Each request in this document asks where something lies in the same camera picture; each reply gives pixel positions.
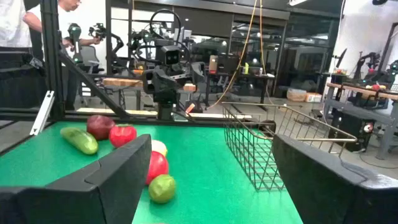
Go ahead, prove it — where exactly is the grey robot station table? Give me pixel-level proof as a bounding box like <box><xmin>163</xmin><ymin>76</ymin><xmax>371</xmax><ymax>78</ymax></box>
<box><xmin>324</xmin><ymin>82</ymin><xmax>398</xmax><ymax>160</ymax></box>

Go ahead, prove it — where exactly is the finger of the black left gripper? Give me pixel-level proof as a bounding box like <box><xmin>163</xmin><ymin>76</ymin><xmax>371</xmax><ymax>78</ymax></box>
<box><xmin>141</xmin><ymin>67</ymin><xmax>155</xmax><ymax>94</ymax></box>
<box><xmin>190</xmin><ymin>61</ymin><xmax>206</xmax><ymax>85</ymax></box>

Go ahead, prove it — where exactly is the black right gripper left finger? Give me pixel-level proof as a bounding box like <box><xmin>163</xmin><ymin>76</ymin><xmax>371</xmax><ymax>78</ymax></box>
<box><xmin>0</xmin><ymin>133</ymin><xmax>152</xmax><ymax>224</ymax></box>

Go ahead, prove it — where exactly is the green toy cucumber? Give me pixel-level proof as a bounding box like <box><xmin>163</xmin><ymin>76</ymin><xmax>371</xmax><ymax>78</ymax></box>
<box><xmin>60</xmin><ymin>126</ymin><xmax>100</xmax><ymax>156</ymax></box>

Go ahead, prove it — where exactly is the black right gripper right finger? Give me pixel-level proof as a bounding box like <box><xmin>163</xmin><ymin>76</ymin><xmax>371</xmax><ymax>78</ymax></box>
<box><xmin>272</xmin><ymin>133</ymin><xmax>398</xmax><ymax>224</ymax></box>

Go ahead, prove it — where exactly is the bright red toy apple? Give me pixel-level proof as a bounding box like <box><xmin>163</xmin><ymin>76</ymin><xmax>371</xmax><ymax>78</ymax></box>
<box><xmin>145</xmin><ymin>151</ymin><xmax>170</xmax><ymax>186</ymax></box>

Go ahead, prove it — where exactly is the white and orange box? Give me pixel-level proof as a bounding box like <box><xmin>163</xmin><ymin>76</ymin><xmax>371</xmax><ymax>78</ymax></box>
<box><xmin>304</xmin><ymin>92</ymin><xmax>323</xmax><ymax>103</ymax></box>

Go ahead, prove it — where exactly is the crumpled cardboard box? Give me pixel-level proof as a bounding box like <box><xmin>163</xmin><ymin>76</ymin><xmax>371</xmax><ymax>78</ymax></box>
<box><xmin>286</xmin><ymin>88</ymin><xmax>308</xmax><ymax>103</ymax></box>

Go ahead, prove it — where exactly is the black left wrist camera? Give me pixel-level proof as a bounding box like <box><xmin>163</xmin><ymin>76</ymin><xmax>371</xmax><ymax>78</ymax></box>
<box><xmin>156</xmin><ymin>45</ymin><xmax>182</xmax><ymax>67</ymax></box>

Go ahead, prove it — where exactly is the red tomato with green stem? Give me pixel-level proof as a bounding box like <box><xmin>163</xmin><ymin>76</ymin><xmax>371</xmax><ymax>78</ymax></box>
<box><xmin>108</xmin><ymin>124</ymin><xmax>137</xmax><ymax>149</ymax></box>

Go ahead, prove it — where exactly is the green table mat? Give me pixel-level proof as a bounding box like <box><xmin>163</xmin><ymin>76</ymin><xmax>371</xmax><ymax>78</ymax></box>
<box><xmin>0</xmin><ymin>120</ymin><xmax>304</xmax><ymax>224</ymax></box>

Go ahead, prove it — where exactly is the bronze wire basket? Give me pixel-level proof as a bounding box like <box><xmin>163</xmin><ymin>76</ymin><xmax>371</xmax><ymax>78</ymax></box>
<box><xmin>221</xmin><ymin>101</ymin><xmax>358</xmax><ymax>192</ymax></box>

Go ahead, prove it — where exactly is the wood-top workbench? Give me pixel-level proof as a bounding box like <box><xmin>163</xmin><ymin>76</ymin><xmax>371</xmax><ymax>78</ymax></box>
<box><xmin>102</xmin><ymin>77</ymin><xmax>144</xmax><ymax>110</ymax></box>

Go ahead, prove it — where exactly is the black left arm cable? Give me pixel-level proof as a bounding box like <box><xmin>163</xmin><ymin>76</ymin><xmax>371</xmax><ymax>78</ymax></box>
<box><xmin>136</xmin><ymin>8</ymin><xmax>191</xmax><ymax>68</ymax></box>

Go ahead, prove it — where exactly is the toy lemon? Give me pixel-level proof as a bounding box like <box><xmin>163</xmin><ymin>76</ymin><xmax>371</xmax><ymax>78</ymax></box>
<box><xmin>148</xmin><ymin>174</ymin><xmax>177</xmax><ymax>205</ymax></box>

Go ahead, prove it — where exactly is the white metal bracket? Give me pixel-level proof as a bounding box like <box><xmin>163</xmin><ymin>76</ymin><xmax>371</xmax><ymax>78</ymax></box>
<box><xmin>29</xmin><ymin>90</ymin><xmax>55</xmax><ymax>136</ymax></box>

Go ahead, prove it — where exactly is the yellow hanging cord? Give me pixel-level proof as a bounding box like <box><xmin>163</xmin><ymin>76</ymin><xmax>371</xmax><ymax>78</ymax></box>
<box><xmin>259</xmin><ymin>0</ymin><xmax>275</xmax><ymax>106</ymax></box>
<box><xmin>206</xmin><ymin>0</ymin><xmax>259</xmax><ymax>110</ymax></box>

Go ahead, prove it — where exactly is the pale yellow toy squash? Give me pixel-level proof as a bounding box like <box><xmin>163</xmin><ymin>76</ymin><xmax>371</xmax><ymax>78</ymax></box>
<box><xmin>151</xmin><ymin>139</ymin><xmax>169</xmax><ymax>157</ymax></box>

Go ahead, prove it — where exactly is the brown cardboard box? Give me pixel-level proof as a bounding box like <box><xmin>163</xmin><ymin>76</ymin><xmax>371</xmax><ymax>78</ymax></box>
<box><xmin>208</xmin><ymin>55</ymin><xmax>219</xmax><ymax>75</ymax></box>

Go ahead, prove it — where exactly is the dark work table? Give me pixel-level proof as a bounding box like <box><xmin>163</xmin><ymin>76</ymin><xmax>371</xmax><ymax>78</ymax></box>
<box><xmin>203</xmin><ymin>72</ymin><xmax>276</xmax><ymax>108</ymax></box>

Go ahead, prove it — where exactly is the black device with green light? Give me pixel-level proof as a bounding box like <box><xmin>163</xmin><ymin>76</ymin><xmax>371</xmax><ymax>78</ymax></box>
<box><xmin>67</xmin><ymin>23</ymin><xmax>84</xmax><ymax>65</ymax></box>

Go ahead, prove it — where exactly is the dark red toy apple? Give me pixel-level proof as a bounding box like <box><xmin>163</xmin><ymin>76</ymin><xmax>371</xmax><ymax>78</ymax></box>
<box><xmin>86</xmin><ymin>114</ymin><xmax>116</xmax><ymax>141</ymax></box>

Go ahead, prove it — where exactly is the grey office chair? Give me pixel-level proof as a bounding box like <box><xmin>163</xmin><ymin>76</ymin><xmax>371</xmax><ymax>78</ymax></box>
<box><xmin>79</xmin><ymin>45</ymin><xmax>105</xmax><ymax>75</ymax></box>

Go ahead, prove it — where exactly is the black handheld device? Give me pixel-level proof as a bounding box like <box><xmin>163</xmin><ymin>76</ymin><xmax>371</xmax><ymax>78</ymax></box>
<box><xmin>88</xmin><ymin>22</ymin><xmax>107</xmax><ymax>40</ymax></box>

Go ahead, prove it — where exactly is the person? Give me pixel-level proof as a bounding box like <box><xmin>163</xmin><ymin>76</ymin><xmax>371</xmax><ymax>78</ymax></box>
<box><xmin>57</xmin><ymin>0</ymin><xmax>104</xmax><ymax>111</ymax></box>
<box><xmin>0</xmin><ymin>0</ymin><xmax>43</xmax><ymax>110</ymax></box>

